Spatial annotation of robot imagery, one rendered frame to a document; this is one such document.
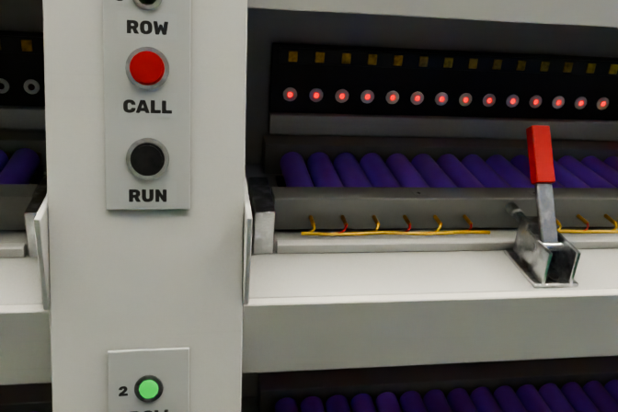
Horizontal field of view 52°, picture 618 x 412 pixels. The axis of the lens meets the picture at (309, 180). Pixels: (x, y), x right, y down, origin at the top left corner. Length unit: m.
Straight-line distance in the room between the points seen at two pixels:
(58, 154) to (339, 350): 0.18
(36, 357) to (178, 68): 0.16
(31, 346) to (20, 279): 0.04
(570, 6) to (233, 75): 0.19
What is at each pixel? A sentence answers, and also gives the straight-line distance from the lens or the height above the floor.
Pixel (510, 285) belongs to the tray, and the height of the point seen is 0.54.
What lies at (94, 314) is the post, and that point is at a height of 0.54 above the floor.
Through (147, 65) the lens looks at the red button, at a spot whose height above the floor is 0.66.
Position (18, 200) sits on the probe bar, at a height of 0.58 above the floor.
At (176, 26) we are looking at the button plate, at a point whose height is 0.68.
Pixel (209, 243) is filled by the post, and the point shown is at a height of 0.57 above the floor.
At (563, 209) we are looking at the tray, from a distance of 0.46.
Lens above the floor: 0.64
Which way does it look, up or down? 7 degrees down
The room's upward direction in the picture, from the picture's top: 2 degrees clockwise
